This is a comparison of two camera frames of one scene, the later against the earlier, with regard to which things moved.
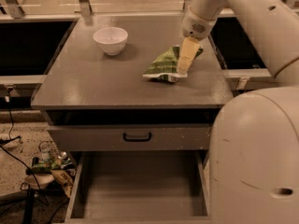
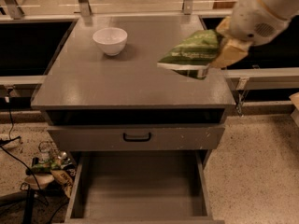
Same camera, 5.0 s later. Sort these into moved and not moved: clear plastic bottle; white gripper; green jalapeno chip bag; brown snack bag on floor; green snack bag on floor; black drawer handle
Moved: green jalapeno chip bag; white gripper
Not moved: green snack bag on floor; brown snack bag on floor; clear plastic bottle; black drawer handle
